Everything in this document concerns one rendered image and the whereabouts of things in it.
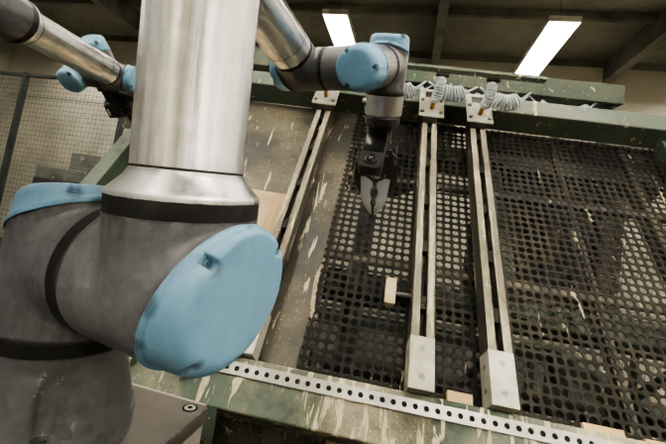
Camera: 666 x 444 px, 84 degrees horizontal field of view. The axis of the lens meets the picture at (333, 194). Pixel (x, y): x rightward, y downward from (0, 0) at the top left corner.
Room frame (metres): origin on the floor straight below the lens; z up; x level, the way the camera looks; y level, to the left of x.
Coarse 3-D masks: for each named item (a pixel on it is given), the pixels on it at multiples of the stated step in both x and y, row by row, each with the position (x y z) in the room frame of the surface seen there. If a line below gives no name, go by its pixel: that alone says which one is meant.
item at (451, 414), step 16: (224, 368) 0.93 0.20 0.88; (240, 368) 0.93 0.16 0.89; (256, 368) 0.93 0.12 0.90; (288, 384) 0.91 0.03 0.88; (304, 384) 0.91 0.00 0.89; (320, 384) 0.91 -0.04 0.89; (336, 384) 0.91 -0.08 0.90; (352, 400) 0.89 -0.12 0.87; (368, 400) 0.89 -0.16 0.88; (384, 400) 0.89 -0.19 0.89; (400, 400) 0.89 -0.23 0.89; (416, 400) 0.88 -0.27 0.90; (432, 416) 0.87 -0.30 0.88; (448, 416) 0.87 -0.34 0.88; (464, 416) 0.87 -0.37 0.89; (480, 416) 0.86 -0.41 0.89; (496, 416) 0.86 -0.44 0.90; (512, 432) 0.85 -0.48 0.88; (528, 432) 0.85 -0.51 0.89; (544, 432) 0.85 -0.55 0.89; (560, 432) 0.85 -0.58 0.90
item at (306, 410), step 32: (160, 384) 0.92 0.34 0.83; (192, 384) 0.92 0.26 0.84; (224, 384) 0.92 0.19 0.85; (256, 384) 0.91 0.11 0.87; (352, 384) 0.91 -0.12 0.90; (224, 416) 0.96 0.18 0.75; (256, 416) 0.88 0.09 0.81; (288, 416) 0.87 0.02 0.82; (320, 416) 0.87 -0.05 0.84; (352, 416) 0.87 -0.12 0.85; (384, 416) 0.87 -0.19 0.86; (416, 416) 0.87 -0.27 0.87; (512, 416) 0.87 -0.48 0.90
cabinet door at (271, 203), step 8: (256, 192) 1.31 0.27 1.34; (264, 192) 1.31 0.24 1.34; (272, 192) 1.31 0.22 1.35; (264, 200) 1.29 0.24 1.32; (272, 200) 1.29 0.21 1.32; (280, 200) 1.29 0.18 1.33; (264, 208) 1.27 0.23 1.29; (272, 208) 1.27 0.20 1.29; (280, 208) 1.27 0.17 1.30; (264, 216) 1.25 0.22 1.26; (272, 216) 1.25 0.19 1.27; (264, 224) 1.23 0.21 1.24; (272, 224) 1.23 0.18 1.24; (272, 232) 1.21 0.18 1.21
